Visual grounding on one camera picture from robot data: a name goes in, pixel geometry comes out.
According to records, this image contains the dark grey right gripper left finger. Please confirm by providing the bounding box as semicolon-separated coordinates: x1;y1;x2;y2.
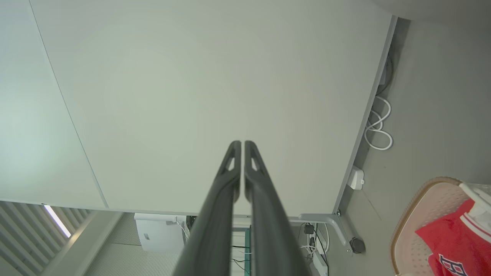
173;140;242;276

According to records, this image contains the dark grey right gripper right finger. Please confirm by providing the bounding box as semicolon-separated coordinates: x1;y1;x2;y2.
244;140;311;276

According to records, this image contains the black caster wheel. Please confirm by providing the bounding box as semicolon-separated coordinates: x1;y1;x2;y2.
349;237;366;255

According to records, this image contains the grey partition foot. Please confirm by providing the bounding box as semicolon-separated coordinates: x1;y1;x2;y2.
298;212;354;254

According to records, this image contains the cream perforated laundry basket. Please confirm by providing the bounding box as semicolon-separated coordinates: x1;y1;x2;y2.
390;177;491;276

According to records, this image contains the white box appliance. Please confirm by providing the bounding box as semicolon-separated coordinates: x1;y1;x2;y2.
134;213;187;253

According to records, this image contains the red jersey with white trim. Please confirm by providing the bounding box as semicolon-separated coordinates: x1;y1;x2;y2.
415;198;491;276

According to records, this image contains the white floor power strip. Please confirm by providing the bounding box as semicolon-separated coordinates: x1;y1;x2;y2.
314;249;329;276

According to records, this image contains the white coiled cable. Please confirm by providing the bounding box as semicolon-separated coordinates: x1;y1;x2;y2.
364;95;394;151

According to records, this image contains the long ceiling light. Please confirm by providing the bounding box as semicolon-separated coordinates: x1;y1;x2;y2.
43;205;72;238

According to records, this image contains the white partition panel grey frame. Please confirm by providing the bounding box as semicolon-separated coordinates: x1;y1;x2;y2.
29;0;398;217

